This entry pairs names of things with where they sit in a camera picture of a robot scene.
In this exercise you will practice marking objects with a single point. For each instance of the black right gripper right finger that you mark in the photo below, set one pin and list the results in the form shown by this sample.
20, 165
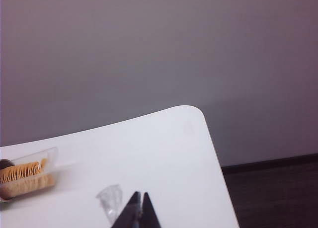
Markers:
149, 215

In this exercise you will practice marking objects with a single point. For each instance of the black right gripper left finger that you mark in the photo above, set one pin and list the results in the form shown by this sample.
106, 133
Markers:
129, 215

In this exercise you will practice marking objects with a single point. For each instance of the transparent plastic chip container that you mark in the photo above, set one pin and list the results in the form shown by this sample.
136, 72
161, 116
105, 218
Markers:
48, 154

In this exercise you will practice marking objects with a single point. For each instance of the stacked potato chips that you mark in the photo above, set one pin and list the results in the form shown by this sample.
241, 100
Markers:
24, 172

